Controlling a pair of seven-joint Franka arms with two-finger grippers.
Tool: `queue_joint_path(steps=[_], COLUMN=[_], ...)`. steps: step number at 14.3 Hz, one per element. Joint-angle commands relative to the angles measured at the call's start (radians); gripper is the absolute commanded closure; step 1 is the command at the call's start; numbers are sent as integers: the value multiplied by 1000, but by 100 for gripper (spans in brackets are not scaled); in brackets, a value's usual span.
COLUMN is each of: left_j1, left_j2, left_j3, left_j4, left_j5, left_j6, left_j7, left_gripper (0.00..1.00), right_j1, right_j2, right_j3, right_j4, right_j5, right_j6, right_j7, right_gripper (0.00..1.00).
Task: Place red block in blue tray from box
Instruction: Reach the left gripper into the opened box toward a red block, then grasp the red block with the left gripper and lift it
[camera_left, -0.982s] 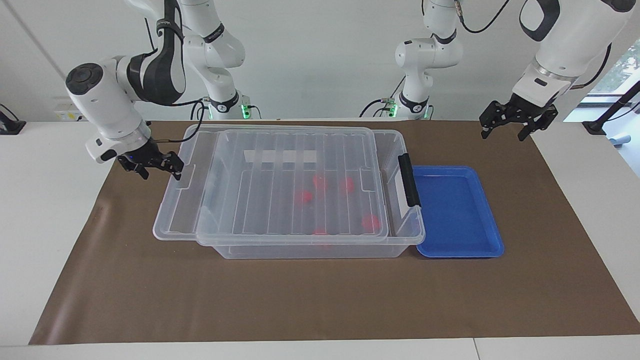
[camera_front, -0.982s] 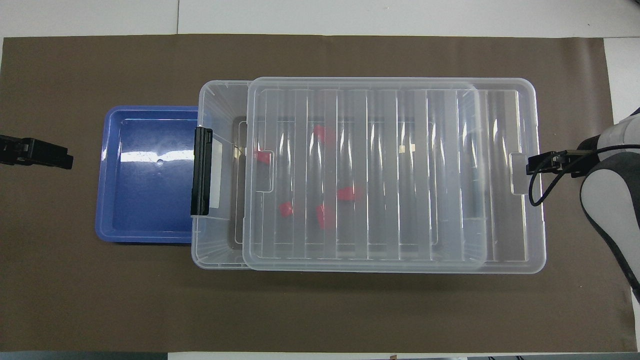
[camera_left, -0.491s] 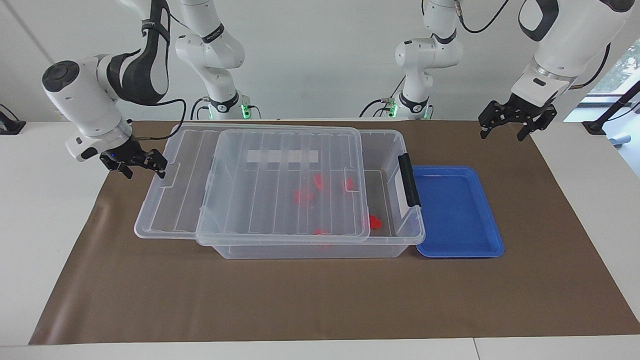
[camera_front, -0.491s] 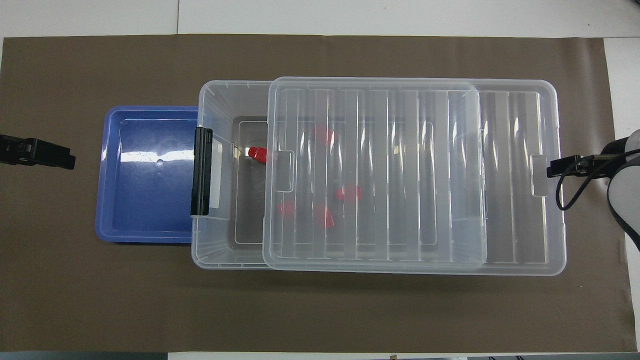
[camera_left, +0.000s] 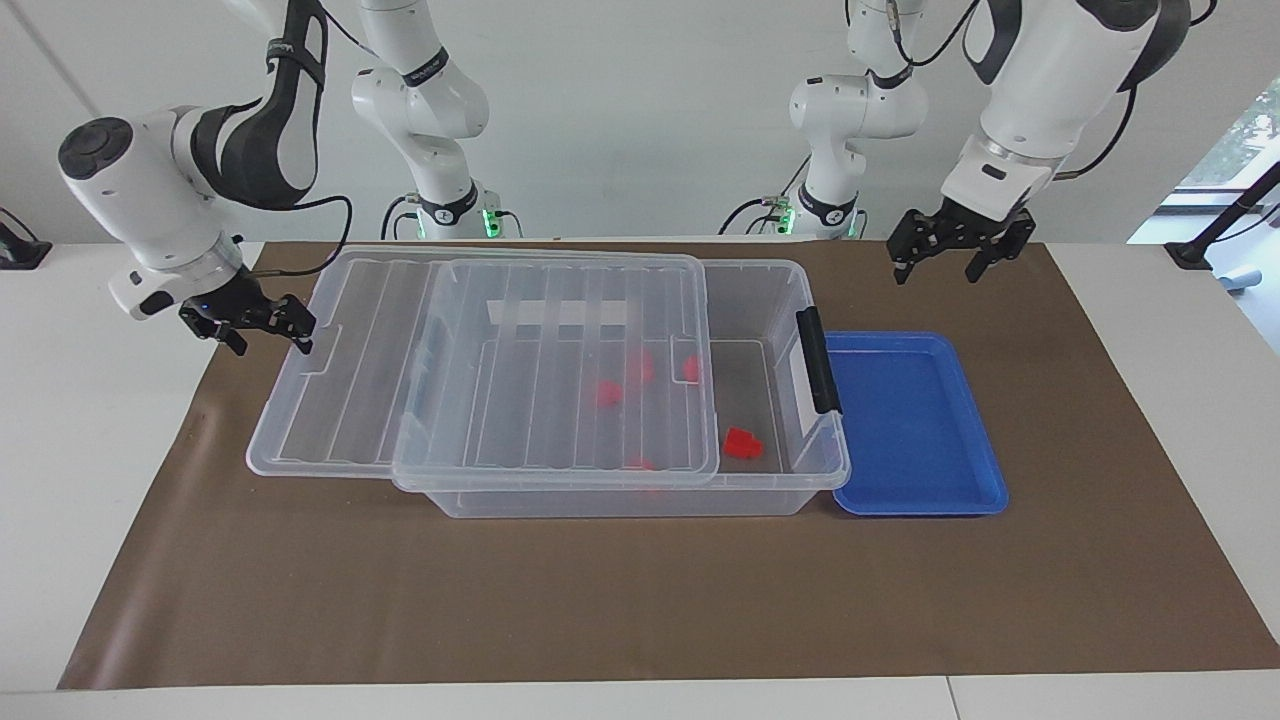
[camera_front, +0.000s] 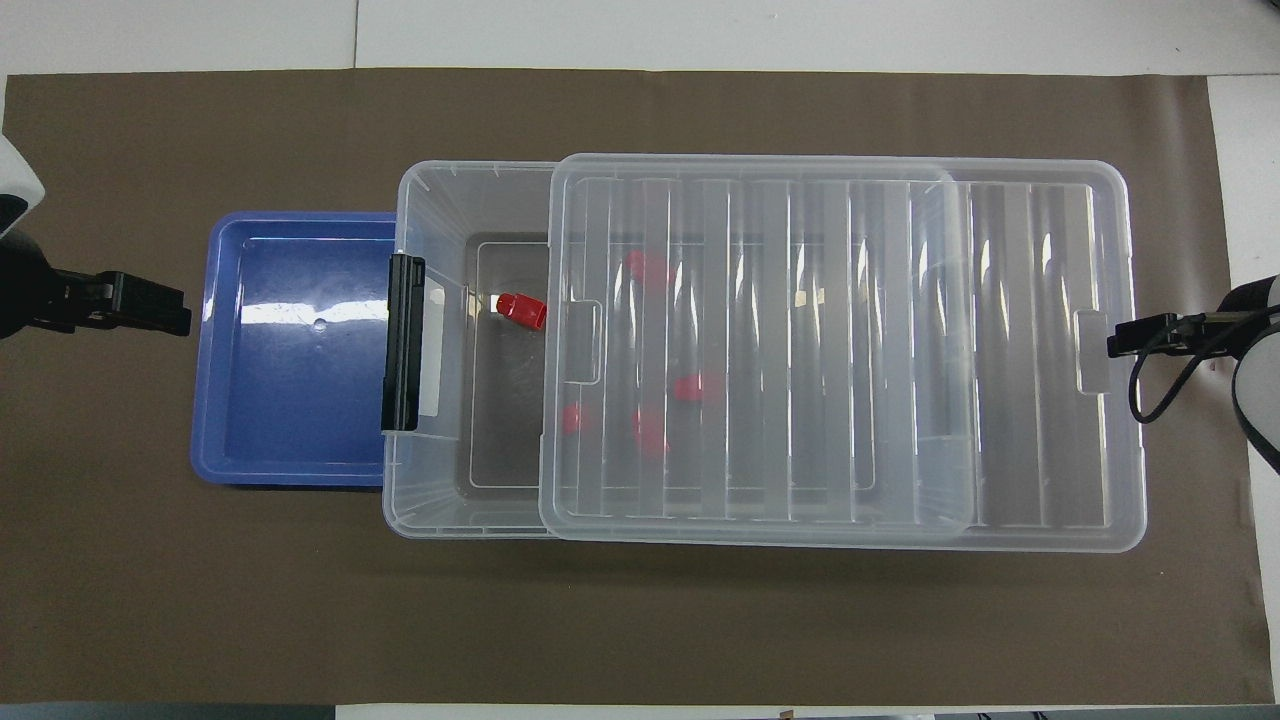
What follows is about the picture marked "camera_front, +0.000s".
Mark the brown table mat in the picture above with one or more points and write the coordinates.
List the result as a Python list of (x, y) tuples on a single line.
[(640, 620)]

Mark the red block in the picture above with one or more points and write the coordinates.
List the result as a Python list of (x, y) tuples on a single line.
[(648, 268), (572, 418), (697, 387), (650, 432), (521, 310)]

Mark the clear ribbed box lid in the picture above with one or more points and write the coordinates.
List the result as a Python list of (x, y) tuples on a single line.
[(1010, 400)]

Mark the clear plastic storage box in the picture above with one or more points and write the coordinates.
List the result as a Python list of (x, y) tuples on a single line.
[(500, 420)]

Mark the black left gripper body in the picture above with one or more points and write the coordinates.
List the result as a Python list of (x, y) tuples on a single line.
[(20, 290)]

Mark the blue plastic tray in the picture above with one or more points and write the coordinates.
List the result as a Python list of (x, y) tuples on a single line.
[(290, 400)]

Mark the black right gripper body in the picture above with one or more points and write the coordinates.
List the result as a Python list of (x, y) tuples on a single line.
[(1250, 305)]

